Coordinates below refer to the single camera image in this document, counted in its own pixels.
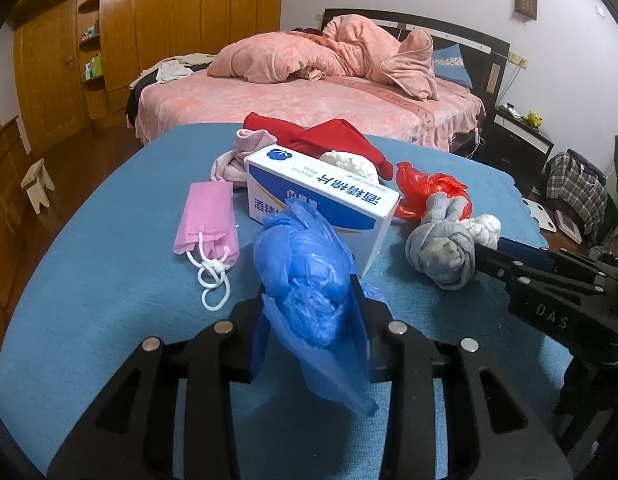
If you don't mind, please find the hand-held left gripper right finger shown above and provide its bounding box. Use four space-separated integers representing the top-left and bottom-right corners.
350 276 574 480

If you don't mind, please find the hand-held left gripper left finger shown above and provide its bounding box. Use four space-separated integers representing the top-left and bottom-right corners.
48 282 270 480

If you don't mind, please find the small wooden stool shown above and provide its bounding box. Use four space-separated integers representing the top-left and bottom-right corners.
21 158 56 213

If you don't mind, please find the pink quilt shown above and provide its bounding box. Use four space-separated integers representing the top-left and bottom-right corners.
207 15 440 101

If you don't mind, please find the white bathroom scale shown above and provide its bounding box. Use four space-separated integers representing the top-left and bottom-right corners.
521 197 558 233

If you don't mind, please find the bed with pink sheet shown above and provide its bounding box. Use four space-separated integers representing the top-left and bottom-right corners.
134 67 487 153

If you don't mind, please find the pile of clothes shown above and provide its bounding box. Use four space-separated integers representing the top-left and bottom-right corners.
126 54 217 126

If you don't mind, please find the plaid bag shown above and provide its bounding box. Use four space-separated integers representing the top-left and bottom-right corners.
545 149 610 241

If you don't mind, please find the white crumpled tissue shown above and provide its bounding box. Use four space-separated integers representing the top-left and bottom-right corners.
466 214 503 251
320 150 380 183

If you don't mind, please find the white and blue cardboard box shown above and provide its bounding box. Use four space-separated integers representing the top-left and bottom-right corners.
245 144 400 276

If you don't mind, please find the blue pillow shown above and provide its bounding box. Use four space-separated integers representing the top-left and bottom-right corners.
433 44 474 88

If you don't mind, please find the blue plastic bag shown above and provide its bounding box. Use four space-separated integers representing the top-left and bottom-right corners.
253 199 390 417

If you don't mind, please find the red plastic bag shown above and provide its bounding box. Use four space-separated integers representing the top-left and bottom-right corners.
393 161 474 221

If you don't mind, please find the pink face mask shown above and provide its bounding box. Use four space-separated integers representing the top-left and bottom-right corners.
173 181 240 313

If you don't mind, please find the wooden wardrobe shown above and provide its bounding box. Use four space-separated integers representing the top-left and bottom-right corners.
14 0 286 133

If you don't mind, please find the grey knotted sock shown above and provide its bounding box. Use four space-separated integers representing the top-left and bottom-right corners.
405 192 482 291

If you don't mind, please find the flat white-framed book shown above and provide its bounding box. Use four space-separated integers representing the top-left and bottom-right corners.
556 210 583 243

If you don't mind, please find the pink sock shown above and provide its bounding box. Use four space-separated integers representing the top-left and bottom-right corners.
211 129 278 187

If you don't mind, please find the red cloth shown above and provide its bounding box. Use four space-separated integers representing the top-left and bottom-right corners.
243 112 394 181

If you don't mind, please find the black nightstand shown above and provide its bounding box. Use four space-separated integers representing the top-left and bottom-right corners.
489 105 554 196

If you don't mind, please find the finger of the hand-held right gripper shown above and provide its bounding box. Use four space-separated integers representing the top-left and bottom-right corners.
496 236 618 281
471 244 612 297

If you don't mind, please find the low wooden cabinet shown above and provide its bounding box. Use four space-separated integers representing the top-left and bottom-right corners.
0 115 30 261

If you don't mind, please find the wooden door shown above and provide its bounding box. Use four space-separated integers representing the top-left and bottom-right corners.
14 0 90 153

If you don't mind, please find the black headboard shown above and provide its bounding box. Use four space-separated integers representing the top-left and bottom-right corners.
321 8 510 111

